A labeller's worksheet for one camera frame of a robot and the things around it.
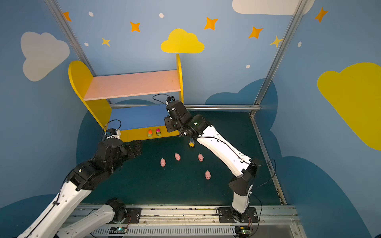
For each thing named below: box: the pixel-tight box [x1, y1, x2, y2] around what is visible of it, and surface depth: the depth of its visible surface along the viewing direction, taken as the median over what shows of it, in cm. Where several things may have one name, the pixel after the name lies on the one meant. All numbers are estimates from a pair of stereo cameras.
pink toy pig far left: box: [159, 157, 167, 168], surface depth 94 cm
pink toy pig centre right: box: [197, 153, 204, 163], surface depth 97 cm
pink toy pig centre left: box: [174, 152, 182, 162], surface depth 97 cm
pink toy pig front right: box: [204, 170, 212, 180], surface depth 88 cm
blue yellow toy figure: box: [188, 137, 195, 148], surface depth 101 cm
